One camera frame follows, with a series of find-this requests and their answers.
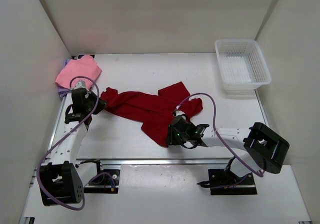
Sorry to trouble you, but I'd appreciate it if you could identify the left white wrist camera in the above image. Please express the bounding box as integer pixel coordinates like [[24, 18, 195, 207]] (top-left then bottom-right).
[[72, 80, 87, 90]]

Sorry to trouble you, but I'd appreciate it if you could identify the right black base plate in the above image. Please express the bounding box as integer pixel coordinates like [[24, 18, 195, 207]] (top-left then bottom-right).
[[208, 169, 258, 196]]

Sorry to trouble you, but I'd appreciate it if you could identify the aluminium rail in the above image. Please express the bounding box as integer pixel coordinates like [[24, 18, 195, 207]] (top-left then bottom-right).
[[44, 157, 266, 167]]

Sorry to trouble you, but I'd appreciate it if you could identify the purple t shirt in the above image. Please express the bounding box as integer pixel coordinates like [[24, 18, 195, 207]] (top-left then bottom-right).
[[55, 59, 75, 98]]

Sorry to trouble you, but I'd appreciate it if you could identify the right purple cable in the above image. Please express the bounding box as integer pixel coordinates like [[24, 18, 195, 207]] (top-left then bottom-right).
[[174, 92, 265, 177]]

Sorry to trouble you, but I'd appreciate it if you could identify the pink t shirt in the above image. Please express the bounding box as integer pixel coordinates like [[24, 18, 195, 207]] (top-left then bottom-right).
[[68, 56, 102, 81]]

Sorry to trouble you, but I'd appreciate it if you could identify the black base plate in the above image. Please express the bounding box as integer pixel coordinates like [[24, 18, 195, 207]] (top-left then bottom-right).
[[84, 168, 121, 194], [208, 169, 258, 196]]

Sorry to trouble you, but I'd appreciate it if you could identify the white plastic basket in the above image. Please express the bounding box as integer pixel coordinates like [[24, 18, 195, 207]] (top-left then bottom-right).
[[214, 39, 272, 92]]

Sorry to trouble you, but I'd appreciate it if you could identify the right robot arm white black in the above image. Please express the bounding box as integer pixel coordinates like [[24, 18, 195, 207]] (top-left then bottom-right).
[[166, 114, 290, 188]]

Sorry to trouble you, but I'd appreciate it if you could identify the red t shirt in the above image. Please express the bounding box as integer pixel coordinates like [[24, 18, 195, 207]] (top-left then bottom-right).
[[100, 82, 190, 147]]

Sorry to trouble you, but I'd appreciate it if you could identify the purple cable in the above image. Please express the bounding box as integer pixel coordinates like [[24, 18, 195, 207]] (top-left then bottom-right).
[[36, 75, 116, 211], [174, 92, 265, 177]]

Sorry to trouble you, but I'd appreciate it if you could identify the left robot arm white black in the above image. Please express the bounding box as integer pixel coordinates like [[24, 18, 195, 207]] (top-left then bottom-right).
[[36, 87, 106, 211]]

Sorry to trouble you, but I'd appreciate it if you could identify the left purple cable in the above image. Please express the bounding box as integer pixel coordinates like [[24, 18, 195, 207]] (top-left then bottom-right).
[[36, 75, 116, 211]]

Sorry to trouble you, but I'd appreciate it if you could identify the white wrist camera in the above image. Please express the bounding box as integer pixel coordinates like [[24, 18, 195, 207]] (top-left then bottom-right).
[[172, 109, 185, 117], [72, 80, 87, 90]]

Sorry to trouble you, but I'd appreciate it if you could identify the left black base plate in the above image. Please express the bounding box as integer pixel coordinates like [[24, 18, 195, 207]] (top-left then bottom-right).
[[84, 168, 121, 194]]

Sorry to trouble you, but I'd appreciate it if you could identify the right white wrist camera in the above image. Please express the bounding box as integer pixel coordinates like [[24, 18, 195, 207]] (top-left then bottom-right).
[[172, 109, 185, 117]]

